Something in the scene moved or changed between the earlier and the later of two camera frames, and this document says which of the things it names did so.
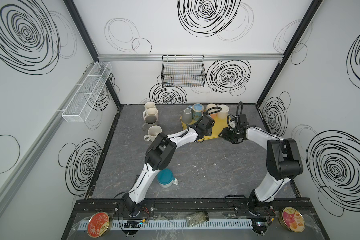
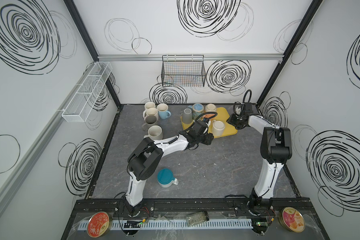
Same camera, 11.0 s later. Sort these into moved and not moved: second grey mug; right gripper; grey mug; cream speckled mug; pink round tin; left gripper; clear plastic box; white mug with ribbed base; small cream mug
Moved: small cream mug; left gripper; right gripper
Not moved: second grey mug; grey mug; cream speckled mug; pink round tin; clear plastic box; white mug with ribbed base
